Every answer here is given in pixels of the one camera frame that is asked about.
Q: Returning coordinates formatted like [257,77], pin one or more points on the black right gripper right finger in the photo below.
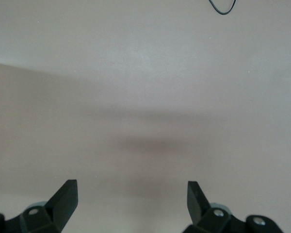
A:
[198,213]

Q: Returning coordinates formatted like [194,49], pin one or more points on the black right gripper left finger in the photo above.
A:
[60,208]

